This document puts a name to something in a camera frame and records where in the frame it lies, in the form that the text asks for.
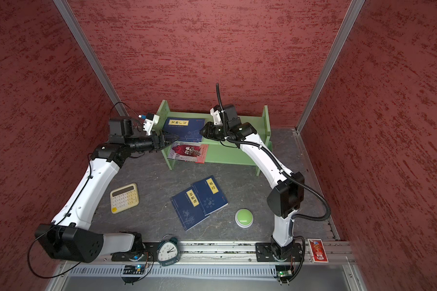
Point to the red card pack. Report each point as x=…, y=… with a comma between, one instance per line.
x=317, y=251

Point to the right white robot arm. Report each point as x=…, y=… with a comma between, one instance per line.
x=286, y=195

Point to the green push button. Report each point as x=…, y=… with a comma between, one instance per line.
x=244, y=218

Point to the pink illustrated book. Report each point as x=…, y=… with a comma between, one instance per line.
x=190, y=152

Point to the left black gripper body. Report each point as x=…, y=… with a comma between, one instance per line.
x=145, y=142

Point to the cream calculator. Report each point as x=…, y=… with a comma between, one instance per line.
x=124, y=198

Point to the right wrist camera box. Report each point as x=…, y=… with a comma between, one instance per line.
x=225, y=115

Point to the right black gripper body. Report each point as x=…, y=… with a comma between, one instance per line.
x=218, y=132

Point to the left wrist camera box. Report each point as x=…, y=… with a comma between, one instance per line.
x=122, y=128

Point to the green wooden shelf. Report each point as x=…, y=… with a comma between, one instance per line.
x=217, y=153

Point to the right aluminium corner post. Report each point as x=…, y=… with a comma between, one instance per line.
x=346, y=26

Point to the circuit board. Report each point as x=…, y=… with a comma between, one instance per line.
x=284, y=273
x=132, y=274

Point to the teal alarm clock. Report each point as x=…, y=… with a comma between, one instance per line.
x=168, y=252

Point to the right circuit board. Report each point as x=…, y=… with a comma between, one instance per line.
x=284, y=273

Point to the blue book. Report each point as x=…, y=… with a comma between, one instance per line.
x=210, y=195
x=187, y=129
x=188, y=208

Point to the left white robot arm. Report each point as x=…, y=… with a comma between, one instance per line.
x=68, y=236

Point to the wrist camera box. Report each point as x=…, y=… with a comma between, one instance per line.
x=122, y=128
x=225, y=115

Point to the aluminium corner post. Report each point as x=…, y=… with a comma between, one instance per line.
x=85, y=46
x=346, y=26

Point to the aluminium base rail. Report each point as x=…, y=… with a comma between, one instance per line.
x=217, y=266

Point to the left circuit board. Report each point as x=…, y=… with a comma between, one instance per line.
x=132, y=274

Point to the left aluminium corner post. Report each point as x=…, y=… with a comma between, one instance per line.
x=85, y=46

